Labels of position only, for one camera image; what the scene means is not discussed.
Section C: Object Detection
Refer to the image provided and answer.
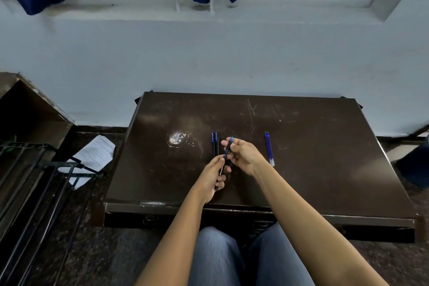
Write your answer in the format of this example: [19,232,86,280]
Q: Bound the person's right hand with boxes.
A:
[225,138,267,178]

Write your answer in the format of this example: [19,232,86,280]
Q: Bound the person's left hand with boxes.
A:
[195,155,228,204]

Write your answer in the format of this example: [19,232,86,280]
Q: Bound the black pen barrel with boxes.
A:
[214,160,233,191]

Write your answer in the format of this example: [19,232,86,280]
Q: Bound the person's right forearm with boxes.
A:
[251,162,390,286]

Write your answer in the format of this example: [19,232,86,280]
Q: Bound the person's left forearm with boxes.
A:
[134,192,210,286]

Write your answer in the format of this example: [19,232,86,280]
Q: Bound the dark brown metal desk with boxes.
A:
[102,91,418,243]

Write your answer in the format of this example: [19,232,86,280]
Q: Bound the person's blue jeans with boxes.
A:
[196,222,316,286]

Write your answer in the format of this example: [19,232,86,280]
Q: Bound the white printed paper sheets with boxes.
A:
[58,134,116,190]

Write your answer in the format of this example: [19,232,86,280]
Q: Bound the dark blue bag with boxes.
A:
[395,135,429,189]

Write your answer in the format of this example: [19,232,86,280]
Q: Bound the brown wooden cabinet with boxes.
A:
[0,72,75,236]

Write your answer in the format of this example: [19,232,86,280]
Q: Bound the black metal wire rack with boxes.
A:
[0,142,104,286]

